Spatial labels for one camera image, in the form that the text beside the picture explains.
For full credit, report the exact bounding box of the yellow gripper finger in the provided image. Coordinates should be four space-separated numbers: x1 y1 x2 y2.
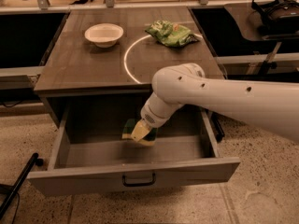
131 119 151 142

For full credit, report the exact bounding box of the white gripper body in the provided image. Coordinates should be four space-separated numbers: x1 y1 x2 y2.
141 105 170 128

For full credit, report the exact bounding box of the green and yellow sponge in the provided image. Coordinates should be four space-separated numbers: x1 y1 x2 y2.
121 119 158 147

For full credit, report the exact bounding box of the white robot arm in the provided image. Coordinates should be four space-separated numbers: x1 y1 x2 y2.
132 63 299 142

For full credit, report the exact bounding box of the open grey top drawer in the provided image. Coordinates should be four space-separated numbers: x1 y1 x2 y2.
28 93 240 196

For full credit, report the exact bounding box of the black table leg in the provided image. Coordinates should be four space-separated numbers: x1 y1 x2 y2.
211 113 225 143

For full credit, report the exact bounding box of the grey wooden cabinet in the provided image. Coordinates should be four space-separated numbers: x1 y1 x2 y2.
35 7 223 124

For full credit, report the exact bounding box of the white bowl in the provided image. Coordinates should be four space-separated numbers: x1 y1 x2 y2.
84 23 123 48

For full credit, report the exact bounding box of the black pole on floor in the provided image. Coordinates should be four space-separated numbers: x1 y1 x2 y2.
0 153 44 219

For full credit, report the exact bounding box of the black headset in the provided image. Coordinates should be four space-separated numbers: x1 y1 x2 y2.
251 0 299 34

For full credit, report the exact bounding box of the black drawer handle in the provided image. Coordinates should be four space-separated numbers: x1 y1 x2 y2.
121 173 156 188

